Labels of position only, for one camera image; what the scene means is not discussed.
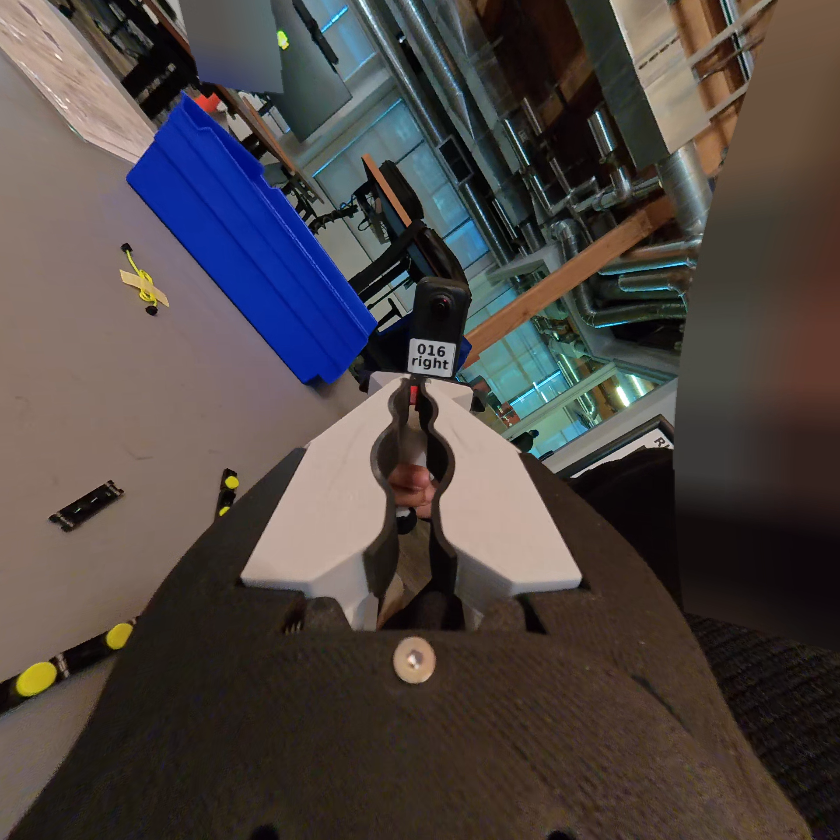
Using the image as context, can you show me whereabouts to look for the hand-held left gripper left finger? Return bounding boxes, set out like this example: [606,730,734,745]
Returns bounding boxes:
[241,379,403,631]

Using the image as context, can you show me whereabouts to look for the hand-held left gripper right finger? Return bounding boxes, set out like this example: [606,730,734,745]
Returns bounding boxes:
[420,382,583,630]

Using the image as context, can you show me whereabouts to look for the black lego assembly yellow studs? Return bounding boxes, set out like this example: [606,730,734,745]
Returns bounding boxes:
[0,468,241,716]

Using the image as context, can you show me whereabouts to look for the person's right forearm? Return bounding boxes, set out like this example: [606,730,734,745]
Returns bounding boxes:
[567,449,840,840]

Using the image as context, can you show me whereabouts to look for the black flat lego plate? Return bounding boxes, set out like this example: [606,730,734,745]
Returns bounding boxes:
[48,480,126,533]

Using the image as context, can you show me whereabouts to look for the person's right hand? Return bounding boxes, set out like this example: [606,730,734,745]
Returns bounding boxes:
[390,462,438,510]

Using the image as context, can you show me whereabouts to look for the black office chair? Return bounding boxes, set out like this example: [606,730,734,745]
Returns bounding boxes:
[413,226,471,290]

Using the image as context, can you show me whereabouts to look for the black framed white sign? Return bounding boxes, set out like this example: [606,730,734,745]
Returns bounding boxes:
[543,413,677,479]

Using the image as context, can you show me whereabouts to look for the wooden ceiling beam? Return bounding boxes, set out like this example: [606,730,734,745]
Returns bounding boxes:
[461,193,678,370]

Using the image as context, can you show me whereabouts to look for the blue plastic bin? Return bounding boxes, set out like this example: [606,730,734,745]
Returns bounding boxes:
[126,92,379,385]

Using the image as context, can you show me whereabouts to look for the long wooden background table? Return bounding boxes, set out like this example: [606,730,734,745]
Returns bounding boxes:
[210,82,324,206]

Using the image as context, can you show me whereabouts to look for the grey printed paper sheet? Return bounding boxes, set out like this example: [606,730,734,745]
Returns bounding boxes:
[0,0,158,165]

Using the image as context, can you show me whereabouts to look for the yellow cord with tape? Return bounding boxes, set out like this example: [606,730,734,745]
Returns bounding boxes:
[120,243,170,317]

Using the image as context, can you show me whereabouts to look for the grey wall screen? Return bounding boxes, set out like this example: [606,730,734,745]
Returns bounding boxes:
[272,0,372,143]

